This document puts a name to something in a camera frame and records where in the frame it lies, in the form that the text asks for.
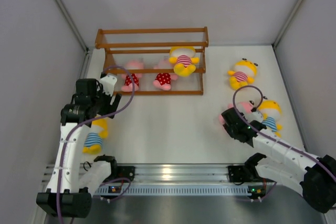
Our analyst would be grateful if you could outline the pink plush toy red dress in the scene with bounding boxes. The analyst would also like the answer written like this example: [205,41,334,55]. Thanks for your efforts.
[218,100,256,125]

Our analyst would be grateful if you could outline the pink plush toy polka dress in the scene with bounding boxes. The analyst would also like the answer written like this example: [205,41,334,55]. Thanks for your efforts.
[153,59,178,91]

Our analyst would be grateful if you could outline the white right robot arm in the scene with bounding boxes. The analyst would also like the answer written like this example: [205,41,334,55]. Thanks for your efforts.
[221,108,335,214]

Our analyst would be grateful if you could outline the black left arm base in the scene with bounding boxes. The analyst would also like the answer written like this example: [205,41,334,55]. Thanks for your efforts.
[116,165,135,181]

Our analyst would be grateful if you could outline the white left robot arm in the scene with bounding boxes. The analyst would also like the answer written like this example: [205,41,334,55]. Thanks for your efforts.
[36,74,121,218]

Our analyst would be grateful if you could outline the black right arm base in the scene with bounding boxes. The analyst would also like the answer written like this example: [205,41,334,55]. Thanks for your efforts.
[228,165,256,185]

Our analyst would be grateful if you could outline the pink plush toy on shelf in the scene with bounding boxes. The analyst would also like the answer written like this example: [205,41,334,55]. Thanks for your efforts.
[121,60,144,92]

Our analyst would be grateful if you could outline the brown wooden two-tier shelf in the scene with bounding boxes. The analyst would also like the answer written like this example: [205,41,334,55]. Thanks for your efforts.
[95,27,209,95]

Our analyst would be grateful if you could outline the yellow plush toy on shelf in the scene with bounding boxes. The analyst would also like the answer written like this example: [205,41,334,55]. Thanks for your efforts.
[169,46,200,77]

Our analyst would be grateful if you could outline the yellow plush toy blue stripes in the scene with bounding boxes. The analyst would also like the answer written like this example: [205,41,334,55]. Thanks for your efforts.
[258,96,282,137]

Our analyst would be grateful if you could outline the yellow plush blue stripes left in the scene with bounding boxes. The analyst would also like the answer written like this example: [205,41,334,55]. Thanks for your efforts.
[82,119,109,155]

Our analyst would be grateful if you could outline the yellow plush toy pink stripes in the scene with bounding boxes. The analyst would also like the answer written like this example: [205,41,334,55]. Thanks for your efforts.
[227,58,259,90]

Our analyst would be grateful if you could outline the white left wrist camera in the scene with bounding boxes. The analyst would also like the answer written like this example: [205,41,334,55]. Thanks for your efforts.
[100,73,118,97]

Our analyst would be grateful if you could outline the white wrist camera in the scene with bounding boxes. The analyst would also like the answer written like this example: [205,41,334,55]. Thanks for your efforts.
[245,108,264,123]
[100,73,118,97]

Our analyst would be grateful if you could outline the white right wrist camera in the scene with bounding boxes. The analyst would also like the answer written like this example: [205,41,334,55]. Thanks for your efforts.
[245,108,264,123]

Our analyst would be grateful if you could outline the aluminium mounting rail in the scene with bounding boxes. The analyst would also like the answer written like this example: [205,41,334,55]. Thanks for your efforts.
[41,163,328,183]

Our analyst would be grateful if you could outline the grey slotted cable duct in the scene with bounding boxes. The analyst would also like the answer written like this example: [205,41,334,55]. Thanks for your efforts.
[95,185,263,196]

